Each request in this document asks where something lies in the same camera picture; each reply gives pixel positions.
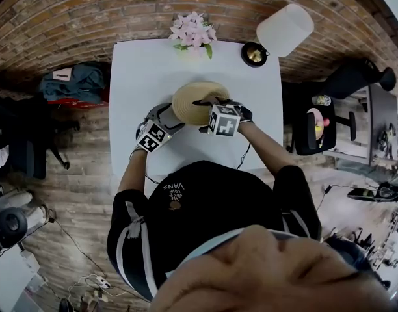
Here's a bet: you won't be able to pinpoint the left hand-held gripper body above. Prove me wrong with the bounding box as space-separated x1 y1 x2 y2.
135 114 179 155

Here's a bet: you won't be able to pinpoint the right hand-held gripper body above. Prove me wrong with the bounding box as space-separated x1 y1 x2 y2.
198 99 254 138

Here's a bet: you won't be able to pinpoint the round wooden bowl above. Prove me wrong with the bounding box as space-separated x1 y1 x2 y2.
182 81 232 101

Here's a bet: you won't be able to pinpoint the round wooden lid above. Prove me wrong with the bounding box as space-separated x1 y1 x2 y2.
171 83 219 126

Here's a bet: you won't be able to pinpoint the person's right forearm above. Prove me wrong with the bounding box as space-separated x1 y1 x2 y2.
239 122 297 182

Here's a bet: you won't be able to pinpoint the person's left forearm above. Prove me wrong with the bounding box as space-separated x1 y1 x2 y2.
117 149 148 195

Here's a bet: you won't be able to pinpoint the red printed package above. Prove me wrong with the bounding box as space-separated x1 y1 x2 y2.
47 97 109 110

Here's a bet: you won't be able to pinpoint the pink flowers in white pot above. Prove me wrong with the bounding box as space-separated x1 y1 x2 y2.
168 10 219 60

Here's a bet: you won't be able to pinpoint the person's black shirt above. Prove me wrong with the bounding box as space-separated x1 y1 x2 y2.
107 160 323 302

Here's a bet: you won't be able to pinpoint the grey-green bag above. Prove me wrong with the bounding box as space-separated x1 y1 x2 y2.
39 62 106 104

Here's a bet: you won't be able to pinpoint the pink plate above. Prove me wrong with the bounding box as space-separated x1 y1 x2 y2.
306 107 325 141

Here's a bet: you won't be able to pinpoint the white shade table lamp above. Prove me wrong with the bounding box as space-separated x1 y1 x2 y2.
240 3 315 68

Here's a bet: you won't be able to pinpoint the clear bottle with label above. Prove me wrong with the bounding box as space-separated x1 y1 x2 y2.
311 95 332 107

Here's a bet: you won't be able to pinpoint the black office chair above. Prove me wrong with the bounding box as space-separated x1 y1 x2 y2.
282 58 397 157
0 92 80 180

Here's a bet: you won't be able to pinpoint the light blue face mask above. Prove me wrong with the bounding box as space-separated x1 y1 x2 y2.
166 227 306 279

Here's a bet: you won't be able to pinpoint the white power strip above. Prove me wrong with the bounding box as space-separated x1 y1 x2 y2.
94 273 113 289

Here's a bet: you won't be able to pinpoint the person's face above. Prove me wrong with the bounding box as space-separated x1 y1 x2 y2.
148 225 398 312

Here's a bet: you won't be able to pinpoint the black round device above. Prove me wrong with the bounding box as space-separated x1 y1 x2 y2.
0 206 29 250

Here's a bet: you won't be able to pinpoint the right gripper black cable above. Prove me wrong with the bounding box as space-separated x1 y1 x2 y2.
236 142 252 171

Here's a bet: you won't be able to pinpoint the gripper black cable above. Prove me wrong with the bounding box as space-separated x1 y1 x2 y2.
129 153 161 185
236 142 252 171

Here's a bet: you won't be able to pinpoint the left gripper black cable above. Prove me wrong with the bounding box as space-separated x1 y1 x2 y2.
129 153 161 185

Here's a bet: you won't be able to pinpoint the black floor cable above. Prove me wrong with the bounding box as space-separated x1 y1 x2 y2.
52 218 106 276

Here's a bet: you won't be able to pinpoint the white cable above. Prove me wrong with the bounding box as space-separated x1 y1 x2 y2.
68 272 135 302

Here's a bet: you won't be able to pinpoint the grey desk with white frame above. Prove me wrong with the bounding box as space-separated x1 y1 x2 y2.
322 84 398 168

